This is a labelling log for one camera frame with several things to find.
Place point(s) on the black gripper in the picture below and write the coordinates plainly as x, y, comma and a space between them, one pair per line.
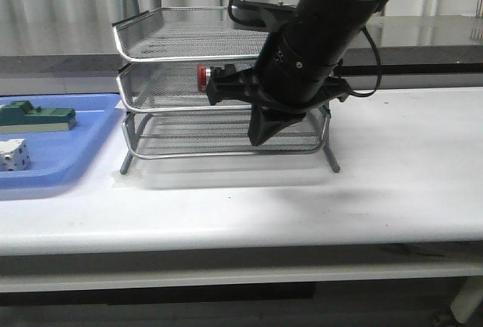
280, 87

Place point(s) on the red emergency stop button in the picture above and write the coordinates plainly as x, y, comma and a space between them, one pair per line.
205, 73

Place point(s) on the silver mesh tray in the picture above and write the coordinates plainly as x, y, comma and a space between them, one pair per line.
204, 133
185, 34
169, 88

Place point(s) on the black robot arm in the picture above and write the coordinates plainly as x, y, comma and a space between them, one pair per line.
322, 30

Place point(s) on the grey stone counter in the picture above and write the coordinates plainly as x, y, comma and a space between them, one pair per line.
407, 45

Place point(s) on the blue plastic tray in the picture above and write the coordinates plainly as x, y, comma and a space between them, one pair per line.
58, 158

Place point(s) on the green terminal block component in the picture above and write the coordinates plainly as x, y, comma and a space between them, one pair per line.
21, 116

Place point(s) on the white electrical component block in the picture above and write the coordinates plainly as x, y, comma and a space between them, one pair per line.
14, 155

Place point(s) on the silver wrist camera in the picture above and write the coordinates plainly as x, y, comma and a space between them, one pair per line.
259, 16

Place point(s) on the silver metal rack frame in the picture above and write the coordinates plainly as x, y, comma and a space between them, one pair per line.
131, 8

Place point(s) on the small wire rack on counter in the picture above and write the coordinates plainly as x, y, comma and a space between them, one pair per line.
479, 9

